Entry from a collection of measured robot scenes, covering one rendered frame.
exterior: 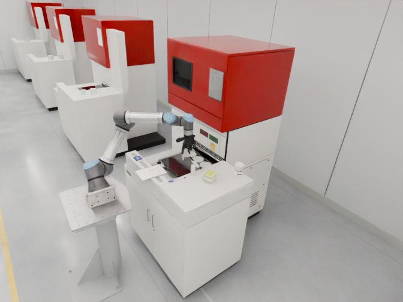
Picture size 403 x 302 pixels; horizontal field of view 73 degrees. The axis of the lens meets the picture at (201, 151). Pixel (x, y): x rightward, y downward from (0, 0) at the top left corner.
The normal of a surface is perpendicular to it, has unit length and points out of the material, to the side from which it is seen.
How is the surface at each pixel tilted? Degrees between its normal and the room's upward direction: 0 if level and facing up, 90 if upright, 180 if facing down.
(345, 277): 0
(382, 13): 90
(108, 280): 0
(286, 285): 0
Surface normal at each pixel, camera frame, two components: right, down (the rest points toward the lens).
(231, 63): 0.61, 0.42
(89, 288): 0.04, -0.87
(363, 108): -0.79, 0.27
